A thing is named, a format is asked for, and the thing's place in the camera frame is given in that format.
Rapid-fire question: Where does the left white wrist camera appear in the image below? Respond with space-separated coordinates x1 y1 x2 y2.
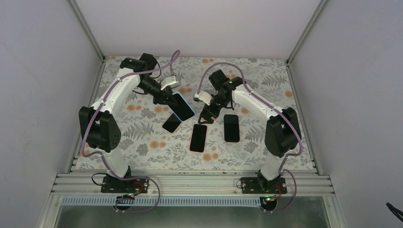
160 75 181 90

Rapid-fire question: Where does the grey slotted cable duct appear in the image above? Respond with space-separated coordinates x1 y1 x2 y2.
60 196 261 207

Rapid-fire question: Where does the phone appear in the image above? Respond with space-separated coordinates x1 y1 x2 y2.
189 124 207 152
224 114 240 143
162 114 182 133

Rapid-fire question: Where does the purple cable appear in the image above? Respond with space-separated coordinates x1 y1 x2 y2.
197 62 304 215
80 49 181 181

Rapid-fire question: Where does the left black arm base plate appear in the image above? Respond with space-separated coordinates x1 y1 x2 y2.
100 175 149 194

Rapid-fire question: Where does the aluminium front rail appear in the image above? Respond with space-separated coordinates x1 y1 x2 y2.
51 171 335 196

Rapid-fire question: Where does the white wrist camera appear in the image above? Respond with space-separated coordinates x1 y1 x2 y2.
193 91 212 106
160 75 181 90

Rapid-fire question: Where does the black object at corner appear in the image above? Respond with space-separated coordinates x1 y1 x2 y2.
386 202 403 222

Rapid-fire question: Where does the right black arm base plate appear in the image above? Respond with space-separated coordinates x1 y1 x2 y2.
239 176 288 194

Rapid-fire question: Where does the phone in beige case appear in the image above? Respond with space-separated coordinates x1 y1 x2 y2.
162 114 182 133

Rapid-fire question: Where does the phone in pink case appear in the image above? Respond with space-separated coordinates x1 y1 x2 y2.
189 124 207 152

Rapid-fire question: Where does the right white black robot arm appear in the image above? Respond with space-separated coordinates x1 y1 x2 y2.
193 70 303 193

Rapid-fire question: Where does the light blue phone case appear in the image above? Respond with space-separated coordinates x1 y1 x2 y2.
169 92 196 123

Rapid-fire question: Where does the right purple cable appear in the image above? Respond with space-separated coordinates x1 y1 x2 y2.
197 62 304 215

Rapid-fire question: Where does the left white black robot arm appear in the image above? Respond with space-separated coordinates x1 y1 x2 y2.
78 50 180 192

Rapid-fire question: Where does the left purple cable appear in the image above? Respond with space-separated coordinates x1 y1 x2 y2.
80 49 181 181

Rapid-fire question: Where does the floral patterned table mat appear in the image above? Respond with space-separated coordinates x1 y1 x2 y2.
75 56 316 172

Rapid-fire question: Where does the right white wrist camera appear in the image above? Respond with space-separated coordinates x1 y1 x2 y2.
193 91 212 106

